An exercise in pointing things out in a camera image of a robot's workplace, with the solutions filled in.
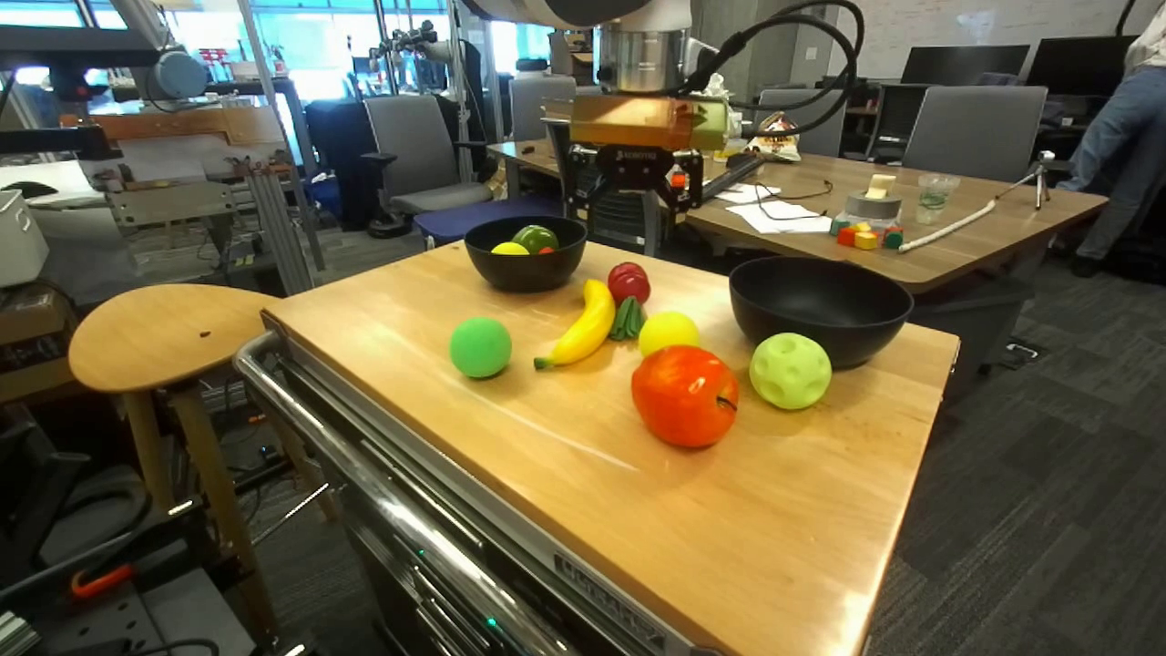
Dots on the large wooden office table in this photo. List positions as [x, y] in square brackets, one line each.
[981, 228]

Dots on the small yellow round plush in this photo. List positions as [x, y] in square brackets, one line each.
[666, 329]

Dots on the round wooden stool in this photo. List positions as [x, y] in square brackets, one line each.
[164, 340]

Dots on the white papers on table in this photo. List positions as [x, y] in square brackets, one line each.
[778, 216]

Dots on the dark green pear plush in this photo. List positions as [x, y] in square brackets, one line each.
[536, 235]

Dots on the yellow lemon plush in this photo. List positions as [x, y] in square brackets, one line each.
[506, 249]

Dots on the far black bowl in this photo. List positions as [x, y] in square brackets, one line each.
[841, 307]

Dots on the bright green ball plush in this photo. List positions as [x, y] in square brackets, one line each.
[478, 349]

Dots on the clear plastic cup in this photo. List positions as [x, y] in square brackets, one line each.
[934, 193]

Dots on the grey office chair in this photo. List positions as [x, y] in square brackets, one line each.
[413, 157]

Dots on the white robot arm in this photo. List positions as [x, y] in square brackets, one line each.
[635, 49]

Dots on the black bowl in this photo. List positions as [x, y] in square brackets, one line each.
[524, 272]
[841, 307]

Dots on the metal tool cart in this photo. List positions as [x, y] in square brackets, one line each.
[462, 570]

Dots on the near black bowl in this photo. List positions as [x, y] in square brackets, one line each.
[524, 272]

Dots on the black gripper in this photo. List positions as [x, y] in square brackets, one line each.
[665, 173]

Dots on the yellow banana plush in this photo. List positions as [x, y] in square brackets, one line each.
[584, 332]

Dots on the pale green round plush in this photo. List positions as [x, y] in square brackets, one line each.
[792, 369]

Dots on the red strawberry with green leaves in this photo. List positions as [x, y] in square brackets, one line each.
[632, 290]

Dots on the large red orange apple plush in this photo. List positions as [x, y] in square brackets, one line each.
[687, 396]

